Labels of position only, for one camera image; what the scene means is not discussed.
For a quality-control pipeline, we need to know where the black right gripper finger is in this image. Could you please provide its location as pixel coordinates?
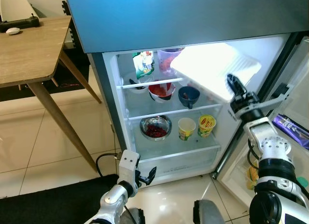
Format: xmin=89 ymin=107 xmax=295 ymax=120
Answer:
xmin=227 ymin=73 xmax=247 ymax=98

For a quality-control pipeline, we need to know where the white plastic container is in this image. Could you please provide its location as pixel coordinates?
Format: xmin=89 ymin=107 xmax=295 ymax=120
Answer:
xmin=170 ymin=43 xmax=262 ymax=104

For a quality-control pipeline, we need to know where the glass fridge shelf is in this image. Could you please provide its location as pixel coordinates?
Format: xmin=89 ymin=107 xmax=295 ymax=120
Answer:
xmin=118 ymin=77 xmax=185 ymax=89
xmin=126 ymin=103 xmax=227 ymax=121

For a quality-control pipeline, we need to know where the grey fridge lower door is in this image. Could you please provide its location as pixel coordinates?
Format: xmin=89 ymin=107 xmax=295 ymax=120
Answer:
xmin=212 ymin=36 xmax=309 ymax=224

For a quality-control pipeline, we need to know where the grey fridge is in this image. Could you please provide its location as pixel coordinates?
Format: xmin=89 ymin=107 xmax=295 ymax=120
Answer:
xmin=64 ymin=0 xmax=309 ymax=186

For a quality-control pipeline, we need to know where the clear crisper drawer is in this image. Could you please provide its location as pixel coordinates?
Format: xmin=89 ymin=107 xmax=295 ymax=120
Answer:
xmin=134 ymin=137 xmax=224 ymax=179

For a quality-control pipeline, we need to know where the grey robot left leg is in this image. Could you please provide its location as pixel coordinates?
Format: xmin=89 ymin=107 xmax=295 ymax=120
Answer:
xmin=123 ymin=207 xmax=145 ymax=224

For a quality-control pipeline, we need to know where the grey robot leg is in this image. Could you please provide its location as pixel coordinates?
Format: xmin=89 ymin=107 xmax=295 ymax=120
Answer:
xmin=193 ymin=200 xmax=225 ymax=224
xmin=123 ymin=207 xmax=145 ymax=224

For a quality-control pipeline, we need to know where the yellow instant noodle cup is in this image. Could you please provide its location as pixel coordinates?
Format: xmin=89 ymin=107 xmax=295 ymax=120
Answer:
xmin=198 ymin=114 xmax=217 ymax=138

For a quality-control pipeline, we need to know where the steel bowl with red berries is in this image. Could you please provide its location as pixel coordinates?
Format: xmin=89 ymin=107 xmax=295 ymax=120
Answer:
xmin=140 ymin=115 xmax=172 ymax=140

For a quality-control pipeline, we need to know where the dark blue cup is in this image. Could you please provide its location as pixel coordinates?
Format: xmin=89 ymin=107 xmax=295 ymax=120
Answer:
xmin=178 ymin=85 xmax=201 ymax=109

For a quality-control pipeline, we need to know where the purple chocolate pack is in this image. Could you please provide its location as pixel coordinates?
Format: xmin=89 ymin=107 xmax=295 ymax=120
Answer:
xmin=272 ymin=114 xmax=309 ymax=150

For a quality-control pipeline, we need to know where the yellow paper cup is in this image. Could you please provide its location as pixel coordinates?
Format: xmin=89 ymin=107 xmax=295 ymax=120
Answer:
xmin=178 ymin=118 xmax=197 ymax=141

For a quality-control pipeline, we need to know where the grey robot right leg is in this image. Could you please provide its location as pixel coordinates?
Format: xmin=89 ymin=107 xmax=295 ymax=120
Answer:
xmin=193 ymin=200 xmax=225 ymax=224

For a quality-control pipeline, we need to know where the clear purple pitcher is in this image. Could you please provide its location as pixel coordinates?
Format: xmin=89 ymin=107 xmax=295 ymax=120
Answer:
xmin=157 ymin=48 xmax=185 ymax=77

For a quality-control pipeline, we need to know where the yellow green white pouch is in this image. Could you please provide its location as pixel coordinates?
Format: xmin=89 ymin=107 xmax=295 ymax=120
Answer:
xmin=246 ymin=164 xmax=259 ymax=191

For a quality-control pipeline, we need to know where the bowl with red food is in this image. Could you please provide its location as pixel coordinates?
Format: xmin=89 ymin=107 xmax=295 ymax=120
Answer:
xmin=148 ymin=82 xmax=176 ymax=102

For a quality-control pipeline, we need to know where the small white bowl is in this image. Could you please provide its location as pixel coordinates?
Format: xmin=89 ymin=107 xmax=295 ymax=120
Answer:
xmin=126 ymin=78 xmax=150 ymax=93

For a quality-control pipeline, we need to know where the green white drink pouch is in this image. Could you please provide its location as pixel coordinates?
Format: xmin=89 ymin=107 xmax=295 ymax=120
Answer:
xmin=133 ymin=51 xmax=155 ymax=80

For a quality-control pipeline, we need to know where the black floor mat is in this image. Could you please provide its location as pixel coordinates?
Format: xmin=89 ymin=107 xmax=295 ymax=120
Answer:
xmin=0 ymin=173 xmax=121 ymax=224

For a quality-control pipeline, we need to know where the clear bottle teal cap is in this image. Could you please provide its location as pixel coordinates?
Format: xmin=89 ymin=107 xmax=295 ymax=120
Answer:
xmin=295 ymin=176 xmax=309 ymax=196

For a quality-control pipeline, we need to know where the black foam puzzle mat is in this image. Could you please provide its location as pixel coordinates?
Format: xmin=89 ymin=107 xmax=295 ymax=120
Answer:
xmin=61 ymin=1 xmax=80 ymax=52

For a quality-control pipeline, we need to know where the light wooden table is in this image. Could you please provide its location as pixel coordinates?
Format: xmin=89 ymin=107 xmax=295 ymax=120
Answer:
xmin=0 ymin=15 xmax=103 ymax=172

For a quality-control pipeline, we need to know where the black tool case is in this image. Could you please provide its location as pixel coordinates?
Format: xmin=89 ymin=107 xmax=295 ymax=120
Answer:
xmin=0 ymin=16 xmax=40 ymax=32

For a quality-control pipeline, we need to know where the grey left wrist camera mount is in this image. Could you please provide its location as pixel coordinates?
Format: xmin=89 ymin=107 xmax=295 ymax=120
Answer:
xmin=117 ymin=150 xmax=140 ymax=183

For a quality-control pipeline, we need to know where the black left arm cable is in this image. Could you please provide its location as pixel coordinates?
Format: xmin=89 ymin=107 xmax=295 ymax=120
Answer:
xmin=96 ymin=153 xmax=121 ymax=179

